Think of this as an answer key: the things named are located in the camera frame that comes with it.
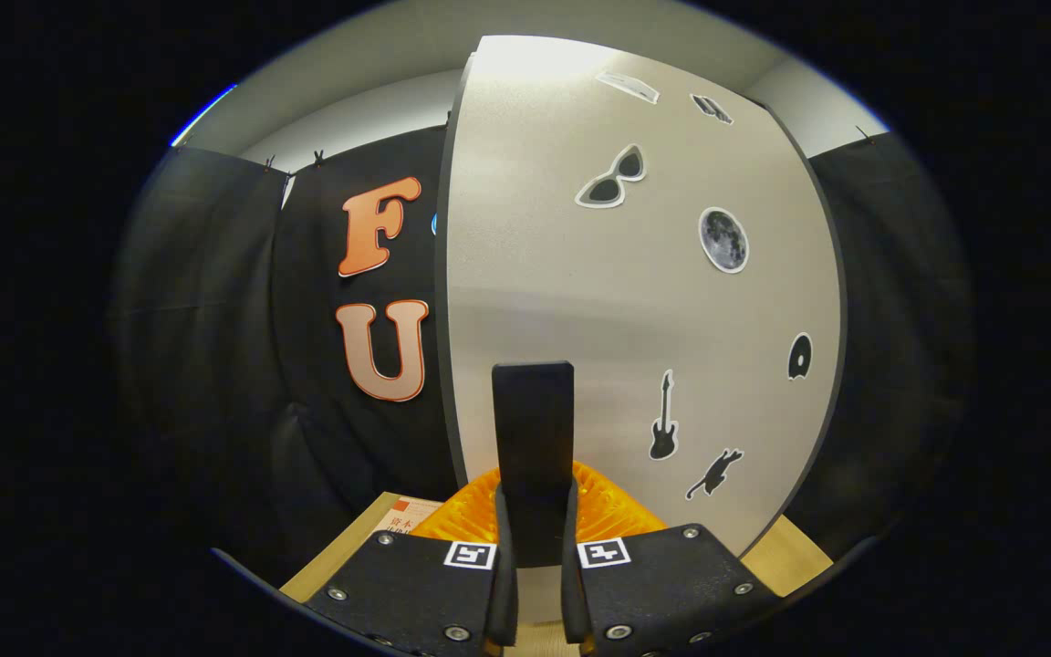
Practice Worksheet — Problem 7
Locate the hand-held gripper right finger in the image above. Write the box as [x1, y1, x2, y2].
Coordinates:
[560, 461, 780, 657]

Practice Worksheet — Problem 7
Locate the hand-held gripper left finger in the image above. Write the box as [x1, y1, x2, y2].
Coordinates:
[302, 467, 519, 657]

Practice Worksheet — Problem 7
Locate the black door handle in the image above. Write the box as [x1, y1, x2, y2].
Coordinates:
[491, 361, 576, 568]

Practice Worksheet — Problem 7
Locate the dark grey shoe cabinet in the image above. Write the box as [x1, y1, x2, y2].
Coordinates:
[432, 35, 852, 558]

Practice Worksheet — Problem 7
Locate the beige book with red label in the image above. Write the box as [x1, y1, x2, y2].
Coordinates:
[370, 495, 444, 535]

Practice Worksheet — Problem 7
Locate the black backdrop cloth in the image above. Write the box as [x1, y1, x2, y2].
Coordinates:
[108, 128, 973, 585]

